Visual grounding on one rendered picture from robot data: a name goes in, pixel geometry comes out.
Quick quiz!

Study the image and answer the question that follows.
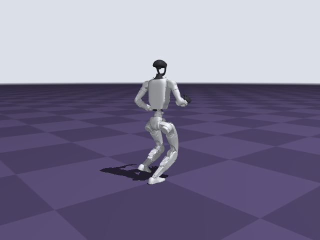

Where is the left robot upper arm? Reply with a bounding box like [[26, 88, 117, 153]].
[[134, 80, 149, 105]]

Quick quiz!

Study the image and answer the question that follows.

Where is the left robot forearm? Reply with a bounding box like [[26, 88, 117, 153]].
[[138, 101, 153, 111]]

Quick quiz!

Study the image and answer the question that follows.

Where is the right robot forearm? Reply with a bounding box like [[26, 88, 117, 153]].
[[180, 97, 188, 107]]

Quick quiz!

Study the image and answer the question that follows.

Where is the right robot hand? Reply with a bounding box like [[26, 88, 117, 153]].
[[184, 94, 192, 104]]

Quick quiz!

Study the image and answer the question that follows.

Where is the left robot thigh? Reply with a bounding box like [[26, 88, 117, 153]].
[[144, 121, 165, 154]]

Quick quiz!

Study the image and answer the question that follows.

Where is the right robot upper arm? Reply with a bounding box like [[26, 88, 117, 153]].
[[166, 80, 184, 106]]

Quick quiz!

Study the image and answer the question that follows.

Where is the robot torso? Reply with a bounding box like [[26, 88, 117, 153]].
[[148, 77, 171, 131]]

